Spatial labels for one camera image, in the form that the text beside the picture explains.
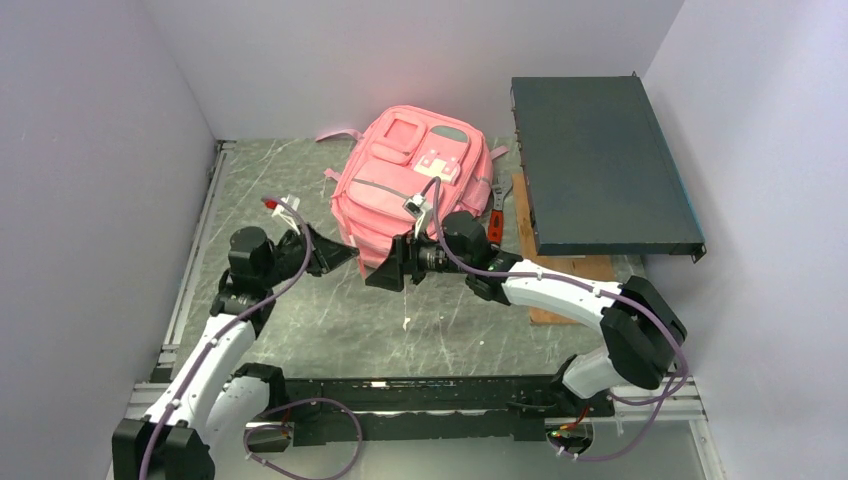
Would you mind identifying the aluminium frame rail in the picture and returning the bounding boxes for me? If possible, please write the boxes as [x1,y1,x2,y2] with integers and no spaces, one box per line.
[124,382,726,479]

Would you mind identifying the red handled wrench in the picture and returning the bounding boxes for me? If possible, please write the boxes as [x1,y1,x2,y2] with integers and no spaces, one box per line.
[487,173,513,245]

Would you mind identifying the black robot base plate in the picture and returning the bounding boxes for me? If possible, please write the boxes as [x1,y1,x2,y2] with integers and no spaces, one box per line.
[252,375,615,446]

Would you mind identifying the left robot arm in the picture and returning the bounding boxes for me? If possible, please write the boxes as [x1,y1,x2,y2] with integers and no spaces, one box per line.
[111,225,358,479]

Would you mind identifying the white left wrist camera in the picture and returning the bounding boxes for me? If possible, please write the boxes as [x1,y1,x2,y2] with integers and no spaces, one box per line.
[263,194,300,231]

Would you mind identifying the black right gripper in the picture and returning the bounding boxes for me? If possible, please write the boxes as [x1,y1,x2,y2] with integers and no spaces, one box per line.
[366,223,472,291]

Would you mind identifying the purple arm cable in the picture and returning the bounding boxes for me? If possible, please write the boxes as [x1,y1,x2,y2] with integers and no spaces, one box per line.
[137,196,364,480]
[430,177,690,464]

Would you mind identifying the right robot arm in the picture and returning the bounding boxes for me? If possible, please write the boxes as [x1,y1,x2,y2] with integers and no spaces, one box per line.
[366,212,687,415]

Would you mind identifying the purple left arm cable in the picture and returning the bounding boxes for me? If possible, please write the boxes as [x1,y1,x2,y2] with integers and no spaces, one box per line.
[137,196,364,480]

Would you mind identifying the wooden board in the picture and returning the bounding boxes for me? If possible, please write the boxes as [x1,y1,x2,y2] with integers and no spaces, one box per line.
[506,174,618,333]

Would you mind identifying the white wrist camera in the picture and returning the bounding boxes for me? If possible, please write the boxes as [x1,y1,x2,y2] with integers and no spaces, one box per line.
[263,194,300,231]
[403,193,432,237]

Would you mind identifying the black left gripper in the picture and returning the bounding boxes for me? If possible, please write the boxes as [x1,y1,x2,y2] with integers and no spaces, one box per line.
[259,221,358,287]

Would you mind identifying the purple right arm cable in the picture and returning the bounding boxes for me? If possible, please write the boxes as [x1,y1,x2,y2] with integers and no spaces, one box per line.
[430,177,690,464]

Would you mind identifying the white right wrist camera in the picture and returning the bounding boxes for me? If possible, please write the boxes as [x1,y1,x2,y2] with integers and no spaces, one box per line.
[403,193,432,237]

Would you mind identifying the pink student backpack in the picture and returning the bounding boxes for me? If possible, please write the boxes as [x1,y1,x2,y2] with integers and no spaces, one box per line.
[324,105,509,271]

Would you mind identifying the dark green metal box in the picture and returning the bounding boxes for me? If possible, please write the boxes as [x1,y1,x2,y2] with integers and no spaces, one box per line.
[510,73,707,262]

